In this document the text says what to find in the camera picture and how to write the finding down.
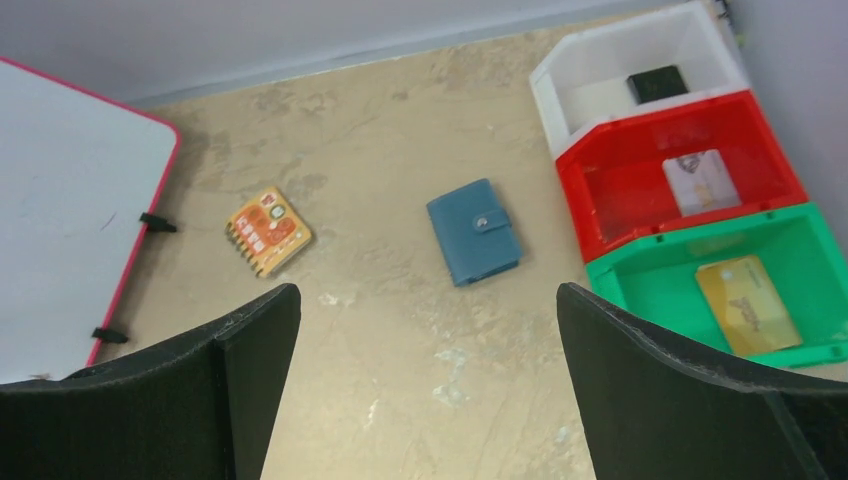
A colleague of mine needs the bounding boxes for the black whiteboard clip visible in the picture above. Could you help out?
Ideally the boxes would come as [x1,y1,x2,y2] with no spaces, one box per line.
[91,327,129,344]
[139,212,178,233]

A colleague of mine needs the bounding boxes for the orange spiral notebook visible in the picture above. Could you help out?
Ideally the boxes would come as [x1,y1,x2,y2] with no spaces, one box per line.
[225,186,313,278]

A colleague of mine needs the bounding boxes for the red plastic bin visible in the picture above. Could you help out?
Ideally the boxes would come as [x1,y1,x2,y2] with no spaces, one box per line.
[555,90,809,263]

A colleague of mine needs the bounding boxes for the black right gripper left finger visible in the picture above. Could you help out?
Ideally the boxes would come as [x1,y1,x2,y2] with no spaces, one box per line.
[1,284,301,479]

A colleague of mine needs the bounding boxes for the blue card holder wallet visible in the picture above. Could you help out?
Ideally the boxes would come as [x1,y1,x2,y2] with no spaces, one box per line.
[426,178,523,287]

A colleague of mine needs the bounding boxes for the black whiteboard clip lower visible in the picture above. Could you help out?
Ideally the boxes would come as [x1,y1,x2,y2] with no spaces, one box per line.
[91,327,129,344]

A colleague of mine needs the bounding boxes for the pink-framed whiteboard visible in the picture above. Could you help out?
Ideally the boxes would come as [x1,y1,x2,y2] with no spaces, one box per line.
[1,59,181,384]

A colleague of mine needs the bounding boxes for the black whiteboard clip upper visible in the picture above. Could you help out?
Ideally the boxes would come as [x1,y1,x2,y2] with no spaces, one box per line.
[139,212,178,233]

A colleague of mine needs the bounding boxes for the green plastic bin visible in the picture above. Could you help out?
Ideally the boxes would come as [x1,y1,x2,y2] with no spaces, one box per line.
[587,203,847,368]

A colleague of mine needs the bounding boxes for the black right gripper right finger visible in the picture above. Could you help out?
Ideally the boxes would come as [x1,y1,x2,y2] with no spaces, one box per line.
[556,282,847,479]

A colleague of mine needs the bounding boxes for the white patterned card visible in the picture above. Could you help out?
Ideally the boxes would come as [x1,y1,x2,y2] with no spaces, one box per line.
[662,149,742,217]

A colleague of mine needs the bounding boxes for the gold card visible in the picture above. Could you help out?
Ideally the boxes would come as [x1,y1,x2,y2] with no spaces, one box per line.
[695,255,802,357]

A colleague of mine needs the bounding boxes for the white plastic bin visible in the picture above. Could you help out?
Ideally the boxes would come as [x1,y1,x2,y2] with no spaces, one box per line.
[529,1,750,159]

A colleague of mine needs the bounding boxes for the black card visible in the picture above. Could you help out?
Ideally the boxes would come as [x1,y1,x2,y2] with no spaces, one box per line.
[626,65,690,105]

